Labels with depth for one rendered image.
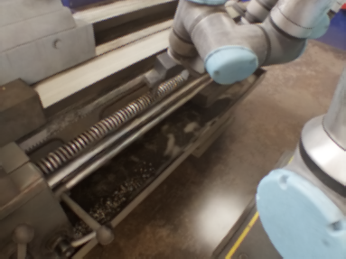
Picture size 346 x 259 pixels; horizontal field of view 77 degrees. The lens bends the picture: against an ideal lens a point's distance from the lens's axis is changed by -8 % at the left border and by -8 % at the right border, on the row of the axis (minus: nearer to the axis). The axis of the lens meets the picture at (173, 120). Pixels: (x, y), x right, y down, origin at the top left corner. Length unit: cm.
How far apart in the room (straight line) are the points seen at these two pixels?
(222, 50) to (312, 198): 28
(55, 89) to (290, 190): 53
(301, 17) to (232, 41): 13
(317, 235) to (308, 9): 35
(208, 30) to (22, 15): 43
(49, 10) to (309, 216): 66
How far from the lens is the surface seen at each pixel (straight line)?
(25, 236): 45
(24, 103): 55
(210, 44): 44
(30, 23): 66
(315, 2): 47
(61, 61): 69
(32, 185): 49
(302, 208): 28
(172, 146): 103
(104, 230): 54
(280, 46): 51
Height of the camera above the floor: 117
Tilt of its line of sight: 42 degrees down
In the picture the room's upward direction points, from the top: 4 degrees clockwise
